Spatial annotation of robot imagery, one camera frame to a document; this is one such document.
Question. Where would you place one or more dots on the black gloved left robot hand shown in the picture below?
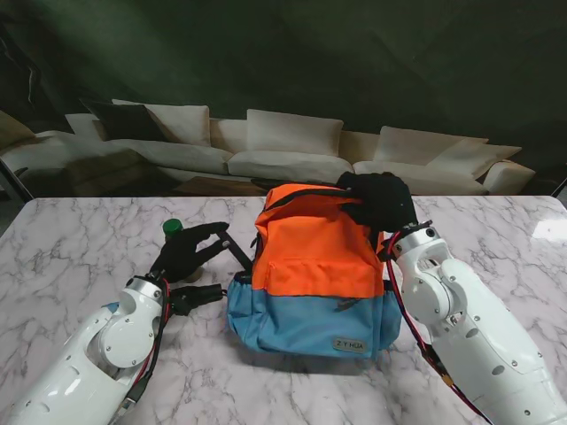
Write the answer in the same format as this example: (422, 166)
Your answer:
(179, 259)

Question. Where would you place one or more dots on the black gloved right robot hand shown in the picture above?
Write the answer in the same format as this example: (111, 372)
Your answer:
(385, 199)

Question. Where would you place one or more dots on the coffee bottle with green cap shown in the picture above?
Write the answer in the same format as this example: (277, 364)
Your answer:
(173, 226)

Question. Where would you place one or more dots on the orange and blue backpack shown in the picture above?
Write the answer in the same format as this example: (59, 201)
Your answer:
(319, 265)

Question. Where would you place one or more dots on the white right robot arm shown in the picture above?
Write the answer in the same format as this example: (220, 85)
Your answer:
(465, 310)

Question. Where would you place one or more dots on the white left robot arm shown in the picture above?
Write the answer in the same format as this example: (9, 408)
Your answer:
(115, 336)

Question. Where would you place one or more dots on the dark wooden coffee table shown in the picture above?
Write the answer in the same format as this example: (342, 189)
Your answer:
(212, 185)

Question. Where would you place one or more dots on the cream sofa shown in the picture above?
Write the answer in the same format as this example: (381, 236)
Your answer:
(288, 164)

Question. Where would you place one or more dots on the dark sofa cushion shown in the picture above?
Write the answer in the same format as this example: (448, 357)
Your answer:
(124, 121)

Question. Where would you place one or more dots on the black metal stand leg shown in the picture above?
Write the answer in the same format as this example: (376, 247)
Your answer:
(559, 188)
(15, 179)

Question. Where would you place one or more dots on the tan armchair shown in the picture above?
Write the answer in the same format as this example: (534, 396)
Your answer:
(13, 130)

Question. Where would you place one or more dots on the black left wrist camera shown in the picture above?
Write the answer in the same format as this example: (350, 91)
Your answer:
(180, 306)

